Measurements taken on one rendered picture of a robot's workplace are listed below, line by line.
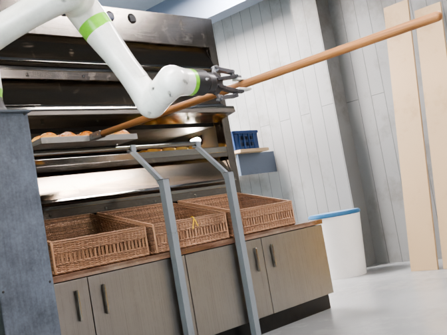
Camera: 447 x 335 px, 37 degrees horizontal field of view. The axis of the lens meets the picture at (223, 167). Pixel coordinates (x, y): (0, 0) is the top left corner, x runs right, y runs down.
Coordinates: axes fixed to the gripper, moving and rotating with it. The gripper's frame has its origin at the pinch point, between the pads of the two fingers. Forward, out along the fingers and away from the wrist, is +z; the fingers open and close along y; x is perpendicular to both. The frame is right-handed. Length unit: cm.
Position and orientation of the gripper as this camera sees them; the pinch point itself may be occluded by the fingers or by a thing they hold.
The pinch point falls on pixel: (241, 84)
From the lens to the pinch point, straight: 249.0
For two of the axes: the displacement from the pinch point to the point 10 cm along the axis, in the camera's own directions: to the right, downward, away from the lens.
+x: 7.0, -1.6, -7.0
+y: 1.6, 9.8, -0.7
